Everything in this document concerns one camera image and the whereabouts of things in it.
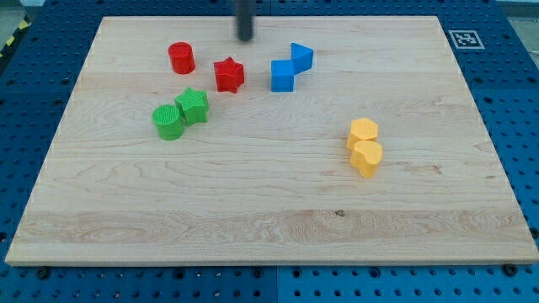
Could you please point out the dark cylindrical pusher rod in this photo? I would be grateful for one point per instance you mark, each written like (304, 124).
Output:
(245, 11)

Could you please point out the red cylinder block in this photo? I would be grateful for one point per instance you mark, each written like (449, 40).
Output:
(182, 58)

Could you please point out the red star block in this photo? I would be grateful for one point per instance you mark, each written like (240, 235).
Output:
(229, 75)

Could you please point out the green star block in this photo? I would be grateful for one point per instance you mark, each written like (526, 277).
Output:
(193, 106)

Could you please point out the blue cube block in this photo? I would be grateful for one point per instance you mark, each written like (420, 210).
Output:
(282, 76)

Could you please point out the blue triangle block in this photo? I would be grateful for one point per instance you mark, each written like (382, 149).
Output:
(302, 57)

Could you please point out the green cylinder block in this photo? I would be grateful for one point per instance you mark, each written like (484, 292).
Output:
(168, 122)

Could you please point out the wooden board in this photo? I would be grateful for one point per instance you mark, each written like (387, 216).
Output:
(267, 180)

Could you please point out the yellow hexagon block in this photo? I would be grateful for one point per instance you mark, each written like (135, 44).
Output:
(362, 129)

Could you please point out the yellow heart block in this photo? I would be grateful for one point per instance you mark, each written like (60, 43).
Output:
(366, 157)

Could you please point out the white fiducial marker tag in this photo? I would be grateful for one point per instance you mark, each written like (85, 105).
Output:
(466, 39)

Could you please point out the black bolt front left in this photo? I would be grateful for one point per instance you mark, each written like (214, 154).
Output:
(42, 273)

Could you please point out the black bolt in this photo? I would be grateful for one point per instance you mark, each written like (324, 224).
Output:
(42, 273)
(510, 269)

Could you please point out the black bolt front right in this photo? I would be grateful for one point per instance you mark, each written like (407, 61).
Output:
(510, 269)

